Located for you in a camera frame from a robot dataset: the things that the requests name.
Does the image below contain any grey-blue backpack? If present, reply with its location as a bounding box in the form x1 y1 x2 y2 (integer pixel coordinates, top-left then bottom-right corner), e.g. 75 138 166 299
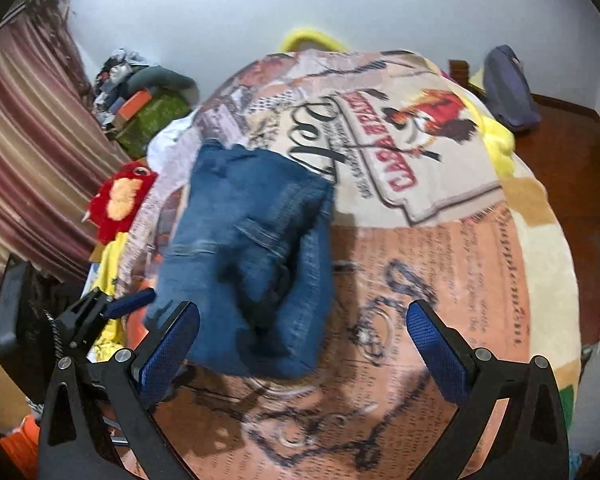
482 45 542 134

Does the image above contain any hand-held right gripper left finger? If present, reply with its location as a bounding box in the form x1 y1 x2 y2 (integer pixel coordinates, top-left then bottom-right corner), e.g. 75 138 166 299
37 301 201 480

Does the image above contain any red plush toy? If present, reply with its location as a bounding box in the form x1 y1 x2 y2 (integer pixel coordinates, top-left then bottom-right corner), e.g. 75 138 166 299
82 161 159 244

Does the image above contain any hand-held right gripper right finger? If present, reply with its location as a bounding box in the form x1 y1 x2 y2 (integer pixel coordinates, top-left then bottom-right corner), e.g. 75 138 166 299
406 299 571 480

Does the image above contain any blue denim garment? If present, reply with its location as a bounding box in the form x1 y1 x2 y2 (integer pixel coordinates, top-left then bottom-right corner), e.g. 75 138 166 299
144 141 337 380

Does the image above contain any white board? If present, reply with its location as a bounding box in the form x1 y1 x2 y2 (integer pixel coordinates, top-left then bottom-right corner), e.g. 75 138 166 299
570 335 600 462

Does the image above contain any white cloth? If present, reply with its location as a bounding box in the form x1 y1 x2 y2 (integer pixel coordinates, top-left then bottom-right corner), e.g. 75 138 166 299
147 110 207 182

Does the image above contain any grey-green cushion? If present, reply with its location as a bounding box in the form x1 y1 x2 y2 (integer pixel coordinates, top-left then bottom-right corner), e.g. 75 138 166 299
130 67 199 104

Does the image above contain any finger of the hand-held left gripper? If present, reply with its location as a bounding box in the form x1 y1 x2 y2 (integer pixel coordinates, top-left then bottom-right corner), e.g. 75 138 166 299
55 287 157 361

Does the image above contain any orange box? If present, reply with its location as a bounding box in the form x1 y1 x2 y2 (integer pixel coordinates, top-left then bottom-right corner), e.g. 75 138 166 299
117 91 154 119

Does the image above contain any orange cloth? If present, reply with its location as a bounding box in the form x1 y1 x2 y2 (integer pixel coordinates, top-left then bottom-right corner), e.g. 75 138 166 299
0 410 42 478

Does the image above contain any printed blanket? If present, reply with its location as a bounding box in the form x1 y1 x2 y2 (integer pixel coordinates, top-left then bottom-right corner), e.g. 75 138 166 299
115 50 581 480

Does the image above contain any striped curtain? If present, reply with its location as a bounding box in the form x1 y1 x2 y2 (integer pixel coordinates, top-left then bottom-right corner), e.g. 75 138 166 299
0 0 131 287

